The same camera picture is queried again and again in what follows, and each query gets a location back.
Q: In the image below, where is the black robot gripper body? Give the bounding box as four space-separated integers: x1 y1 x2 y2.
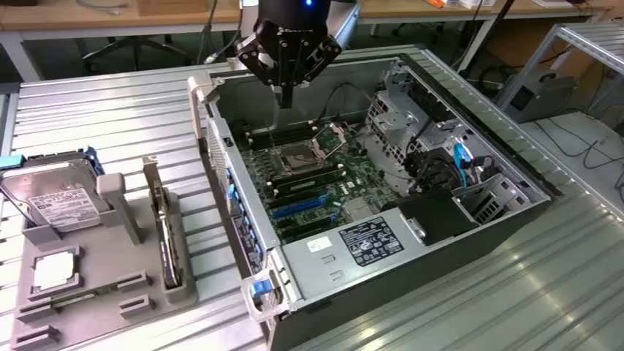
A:
252 0 333 74

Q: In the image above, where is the Nvidia graphics card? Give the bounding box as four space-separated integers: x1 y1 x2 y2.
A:
141 156 187 293

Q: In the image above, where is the metal socket cover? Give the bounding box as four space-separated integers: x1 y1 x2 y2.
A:
311 122 355 158

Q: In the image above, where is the black office chair base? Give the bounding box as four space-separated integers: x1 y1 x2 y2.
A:
80 34 195 72

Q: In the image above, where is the CPU socket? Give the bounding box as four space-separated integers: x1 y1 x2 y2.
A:
275 144 325 175

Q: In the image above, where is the green motherboard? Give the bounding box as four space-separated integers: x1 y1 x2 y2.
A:
228 116 405 246

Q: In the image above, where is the black installed RAM stick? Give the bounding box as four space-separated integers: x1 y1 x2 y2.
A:
271 171 348 197

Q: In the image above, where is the long PCIe expansion slot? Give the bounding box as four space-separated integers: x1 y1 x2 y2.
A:
271 195 328 219

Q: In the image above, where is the silver chipset heatsink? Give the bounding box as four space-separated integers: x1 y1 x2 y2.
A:
340 199 379 222

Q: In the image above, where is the blue disk carrier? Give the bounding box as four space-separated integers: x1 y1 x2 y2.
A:
0 144 107 178

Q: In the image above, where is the grey control box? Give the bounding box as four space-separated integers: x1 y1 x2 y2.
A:
496 71 579 124

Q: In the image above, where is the black plastic air shroud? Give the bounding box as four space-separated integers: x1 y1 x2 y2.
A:
383 189 479 246

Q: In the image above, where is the perforated metal disk bay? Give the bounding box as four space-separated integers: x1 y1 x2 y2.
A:
451 173 552 226

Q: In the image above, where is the silver hard disk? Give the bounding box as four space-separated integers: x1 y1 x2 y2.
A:
0 155 116 233

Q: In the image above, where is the grey power supply unit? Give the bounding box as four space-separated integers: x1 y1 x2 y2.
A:
280 214 429 301

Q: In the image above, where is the grey plastic parts rack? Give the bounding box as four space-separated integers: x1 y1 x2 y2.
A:
9 173 201 350

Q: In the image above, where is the open black PC case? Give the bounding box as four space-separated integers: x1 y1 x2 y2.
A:
187 43 561 351

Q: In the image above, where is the silver CPU chip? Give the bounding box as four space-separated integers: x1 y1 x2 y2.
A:
31 252 79 292

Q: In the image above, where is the green RAM stick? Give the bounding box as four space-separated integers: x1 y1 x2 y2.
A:
48 283 123 308

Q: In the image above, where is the thin hanging cable with plug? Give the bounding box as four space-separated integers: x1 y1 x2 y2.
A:
201 0 245 65

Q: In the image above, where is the wooden desk white frame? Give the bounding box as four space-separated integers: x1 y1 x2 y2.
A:
357 0 615 74
0 0 260 83

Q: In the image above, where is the black power wire bundle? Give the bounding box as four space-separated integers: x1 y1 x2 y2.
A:
404 151 459 195

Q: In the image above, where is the blue data wire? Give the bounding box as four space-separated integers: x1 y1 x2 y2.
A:
452 143 472 189

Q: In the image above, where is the aluminium slat table frame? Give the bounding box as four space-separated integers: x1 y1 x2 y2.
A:
507 21 624 121

